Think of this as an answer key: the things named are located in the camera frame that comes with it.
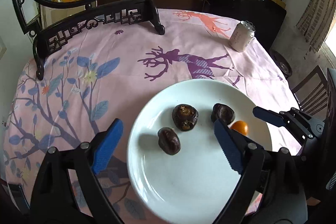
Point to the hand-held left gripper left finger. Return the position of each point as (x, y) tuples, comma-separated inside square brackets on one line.
[(107, 145)]

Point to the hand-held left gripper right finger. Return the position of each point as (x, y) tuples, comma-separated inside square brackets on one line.
[(228, 145)]

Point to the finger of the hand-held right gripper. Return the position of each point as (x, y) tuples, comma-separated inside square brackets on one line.
[(267, 116)]

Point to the small orange tangerine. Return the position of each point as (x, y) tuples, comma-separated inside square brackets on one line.
[(240, 127)]

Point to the dark wrinkled passion fruit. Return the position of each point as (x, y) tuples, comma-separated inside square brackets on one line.
[(222, 111), (185, 116)]

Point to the white round plate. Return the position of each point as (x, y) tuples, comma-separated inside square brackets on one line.
[(197, 174)]

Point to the dark brown water chestnut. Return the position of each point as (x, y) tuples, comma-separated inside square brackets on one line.
[(169, 141)]

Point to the dark wooden chair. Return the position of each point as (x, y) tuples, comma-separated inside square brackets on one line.
[(312, 90)]

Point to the black rubber wheel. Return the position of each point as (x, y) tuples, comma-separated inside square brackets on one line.
[(281, 64)]

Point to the pink printed tablecloth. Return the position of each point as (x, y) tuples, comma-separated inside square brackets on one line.
[(126, 77)]

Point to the white drink can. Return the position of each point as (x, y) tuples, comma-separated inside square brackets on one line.
[(241, 37)]

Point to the brick pattern curtain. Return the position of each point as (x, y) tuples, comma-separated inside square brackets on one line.
[(317, 11)]

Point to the black flat panel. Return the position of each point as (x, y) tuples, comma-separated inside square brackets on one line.
[(236, 3)]

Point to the light wooden picture frame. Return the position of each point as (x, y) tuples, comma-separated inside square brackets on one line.
[(52, 16)]

